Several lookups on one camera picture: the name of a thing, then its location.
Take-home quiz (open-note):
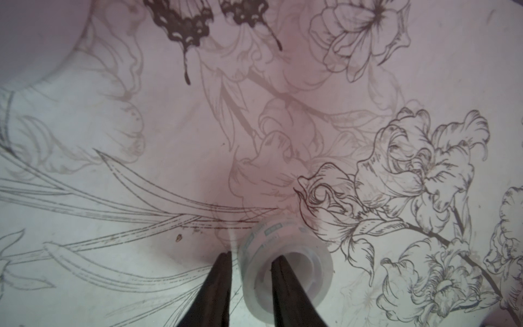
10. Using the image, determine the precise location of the white pot with succulent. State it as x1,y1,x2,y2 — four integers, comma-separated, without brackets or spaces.
1,0,93,91

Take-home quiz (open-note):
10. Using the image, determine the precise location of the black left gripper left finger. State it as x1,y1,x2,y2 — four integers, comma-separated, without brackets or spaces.
178,252,232,327

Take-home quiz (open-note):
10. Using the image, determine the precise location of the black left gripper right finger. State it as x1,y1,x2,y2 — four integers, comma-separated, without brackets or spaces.
271,256,327,327

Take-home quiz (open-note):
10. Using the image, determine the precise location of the clear white tape roll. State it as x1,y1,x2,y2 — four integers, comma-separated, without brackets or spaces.
238,215,334,324

